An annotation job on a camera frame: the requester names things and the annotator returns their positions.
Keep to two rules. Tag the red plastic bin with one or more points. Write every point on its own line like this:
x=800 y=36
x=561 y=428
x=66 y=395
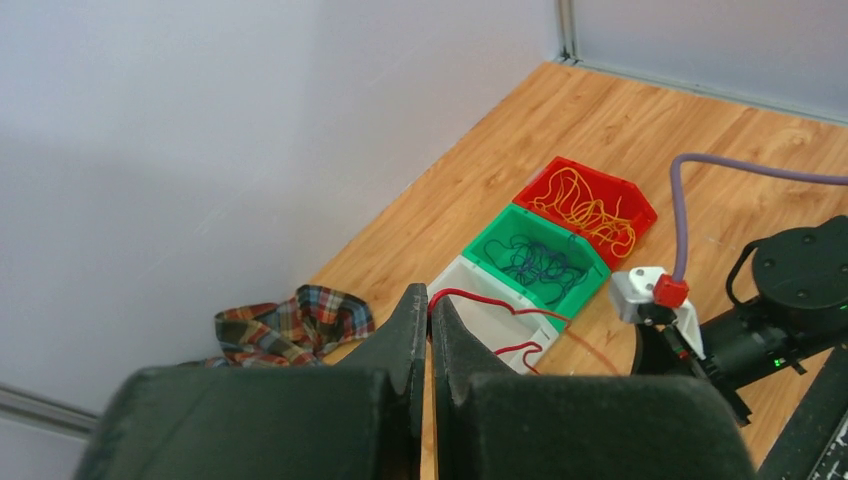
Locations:
x=611 y=213

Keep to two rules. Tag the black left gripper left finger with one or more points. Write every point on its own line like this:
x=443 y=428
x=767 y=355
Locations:
x=360 y=418

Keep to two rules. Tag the plaid cloth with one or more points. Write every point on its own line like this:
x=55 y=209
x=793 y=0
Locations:
x=299 y=331

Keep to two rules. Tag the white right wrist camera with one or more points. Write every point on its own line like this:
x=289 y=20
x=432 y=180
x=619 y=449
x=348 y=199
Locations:
x=656 y=301

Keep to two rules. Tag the green plastic bin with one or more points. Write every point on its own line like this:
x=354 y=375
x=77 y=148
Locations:
x=557 y=270

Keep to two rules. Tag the white plastic bin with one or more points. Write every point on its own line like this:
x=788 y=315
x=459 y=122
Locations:
x=495 y=326

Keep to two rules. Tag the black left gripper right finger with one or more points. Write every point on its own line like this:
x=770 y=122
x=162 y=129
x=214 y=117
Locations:
x=494 y=423

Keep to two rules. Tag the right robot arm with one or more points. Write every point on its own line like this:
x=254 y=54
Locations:
x=789 y=302

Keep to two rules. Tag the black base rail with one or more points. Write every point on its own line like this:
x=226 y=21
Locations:
x=813 y=444

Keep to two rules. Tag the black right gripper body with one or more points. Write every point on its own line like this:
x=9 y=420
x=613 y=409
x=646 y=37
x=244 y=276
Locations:
x=663 y=352

